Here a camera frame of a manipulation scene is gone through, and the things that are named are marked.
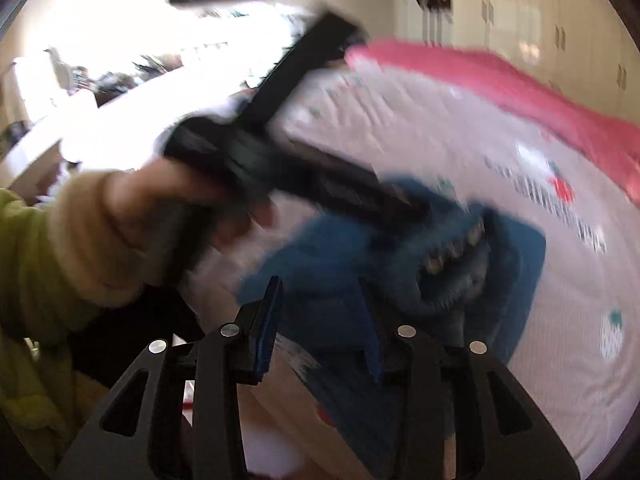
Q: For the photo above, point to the dark blurred clutter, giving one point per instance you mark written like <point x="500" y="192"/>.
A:
<point x="125" y="77"/>

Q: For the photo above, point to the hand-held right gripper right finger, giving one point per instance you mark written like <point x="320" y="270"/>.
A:
<point x="372" y="347"/>

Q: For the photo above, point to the person's left hand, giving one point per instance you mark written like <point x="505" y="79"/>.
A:
<point x="145" y="195"/>

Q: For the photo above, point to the strawberry printed blanket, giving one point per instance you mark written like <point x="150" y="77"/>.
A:
<point x="500" y="260"/>

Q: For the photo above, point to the person's green jacket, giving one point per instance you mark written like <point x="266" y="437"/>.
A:
<point x="35" y="395"/>

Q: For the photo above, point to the white wardrobe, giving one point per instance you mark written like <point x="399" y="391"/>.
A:
<point x="540" y="20"/>

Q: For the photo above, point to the person's black trouser leg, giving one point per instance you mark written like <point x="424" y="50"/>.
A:
<point x="130" y="330"/>

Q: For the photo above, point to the pink quilt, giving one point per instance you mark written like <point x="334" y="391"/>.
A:
<point x="475" y="80"/>

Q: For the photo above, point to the person's left forearm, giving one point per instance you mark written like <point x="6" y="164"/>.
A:
<point x="60" y="250"/>

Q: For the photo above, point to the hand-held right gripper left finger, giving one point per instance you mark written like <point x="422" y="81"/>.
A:
<point x="265" y="342"/>

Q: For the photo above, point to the blue denim pants lace trim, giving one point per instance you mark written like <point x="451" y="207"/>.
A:
<point x="340" y="270"/>

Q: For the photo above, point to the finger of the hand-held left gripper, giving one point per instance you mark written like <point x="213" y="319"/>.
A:
<point x="365" y="192"/>

